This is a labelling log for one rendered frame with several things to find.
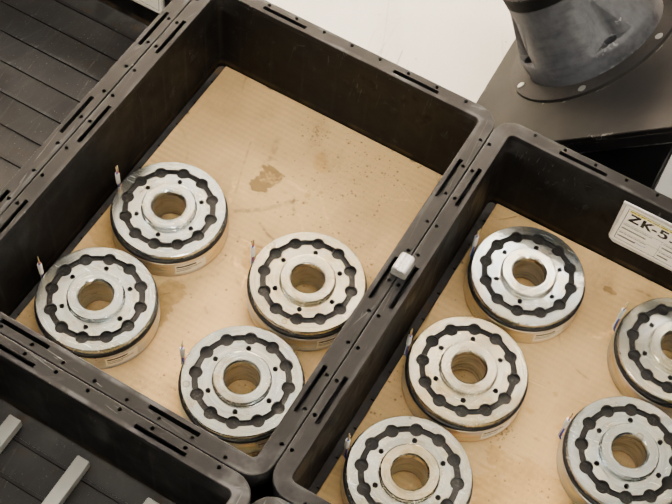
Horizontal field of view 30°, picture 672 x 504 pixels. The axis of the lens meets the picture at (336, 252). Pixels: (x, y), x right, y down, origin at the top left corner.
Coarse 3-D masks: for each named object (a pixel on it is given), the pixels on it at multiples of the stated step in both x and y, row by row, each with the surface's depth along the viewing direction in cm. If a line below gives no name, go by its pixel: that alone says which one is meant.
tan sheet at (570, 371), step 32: (512, 224) 115; (448, 288) 111; (608, 288) 112; (640, 288) 112; (576, 320) 110; (608, 320) 110; (544, 352) 108; (576, 352) 109; (544, 384) 107; (576, 384) 107; (608, 384) 107; (384, 416) 104; (544, 416) 105; (480, 448) 103; (512, 448) 103; (544, 448) 104; (416, 480) 101; (480, 480) 102; (512, 480) 102; (544, 480) 102
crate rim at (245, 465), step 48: (192, 0) 113; (240, 0) 114; (336, 48) 112; (432, 96) 110; (480, 144) 107; (432, 192) 104; (0, 240) 99; (384, 288) 99; (336, 336) 97; (96, 384) 93; (288, 432) 92
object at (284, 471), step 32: (512, 128) 108; (480, 160) 106; (576, 160) 107; (640, 192) 106; (448, 224) 103; (416, 256) 101; (384, 320) 98; (352, 352) 96; (320, 416) 94; (288, 448) 91; (288, 480) 90
